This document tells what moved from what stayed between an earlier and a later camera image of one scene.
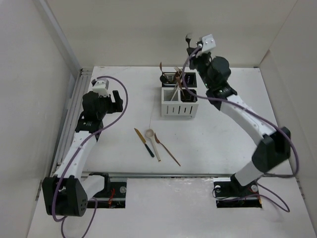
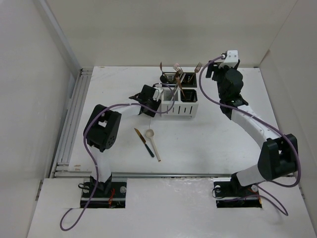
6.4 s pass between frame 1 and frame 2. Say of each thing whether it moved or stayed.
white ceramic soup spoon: stayed
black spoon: stayed
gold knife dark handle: stayed
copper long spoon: moved
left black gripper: moved
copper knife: stayed
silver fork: moved
